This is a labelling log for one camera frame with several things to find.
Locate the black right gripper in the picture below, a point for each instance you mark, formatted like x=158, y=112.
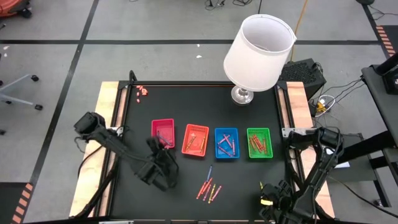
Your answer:
x=275, y=208

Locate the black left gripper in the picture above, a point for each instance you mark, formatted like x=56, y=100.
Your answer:
x=163, y=161

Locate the blue crayon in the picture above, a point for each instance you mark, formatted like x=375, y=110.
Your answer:
x=158, y=135
x=210, y=172
x=165, y=140

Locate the pink-red plastic basket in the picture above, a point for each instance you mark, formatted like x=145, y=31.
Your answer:
x=164, y=124

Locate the orange plastic basket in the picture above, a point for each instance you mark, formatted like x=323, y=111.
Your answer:
x=196, y=130

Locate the orange crayon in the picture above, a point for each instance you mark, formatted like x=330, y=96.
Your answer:
x=260, y=141
x=257, y=142
x=250, y=144
x=253, y=143
x=201, y=190
x=262, y=147
x=206, y=185
x=265, y=145

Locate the pink crayon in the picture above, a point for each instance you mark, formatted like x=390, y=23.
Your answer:
x=224, y=151
x=224, y=139
x=234, y=147
x=206, y=192
x=216, y=193
x=228, y=141

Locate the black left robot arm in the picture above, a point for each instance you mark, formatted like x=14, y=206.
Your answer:
x=105, y=140

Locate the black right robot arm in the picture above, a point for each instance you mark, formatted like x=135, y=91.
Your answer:
x=320, y=168

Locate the green plastic basket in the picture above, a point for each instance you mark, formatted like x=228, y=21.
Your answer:
x=269, y=132

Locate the wooden side board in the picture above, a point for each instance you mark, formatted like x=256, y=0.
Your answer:
x=107, y=102
x=298, y=102

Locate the blue plastic basket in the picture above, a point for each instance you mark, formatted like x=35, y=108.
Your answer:
x=234, y=132

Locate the printed white paper sheet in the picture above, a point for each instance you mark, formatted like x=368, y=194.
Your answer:
x=342, y=165

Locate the yellow power plug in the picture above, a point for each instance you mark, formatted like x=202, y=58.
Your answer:
x=320, y=106

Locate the black perforated box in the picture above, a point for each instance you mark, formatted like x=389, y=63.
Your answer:
x=303, y=76

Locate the white shade table lamp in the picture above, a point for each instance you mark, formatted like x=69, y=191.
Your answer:
x=258, y=56

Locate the grey office chair base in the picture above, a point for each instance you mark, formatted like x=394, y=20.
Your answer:
x=15, y=90

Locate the black hazard striped mat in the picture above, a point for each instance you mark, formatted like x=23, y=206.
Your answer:
x=392, y=34
x=7, y=205

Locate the black device box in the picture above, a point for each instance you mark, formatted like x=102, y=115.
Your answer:
x=392, y=81

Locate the orange padded chair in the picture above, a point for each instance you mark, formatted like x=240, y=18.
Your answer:
x=11, y=6

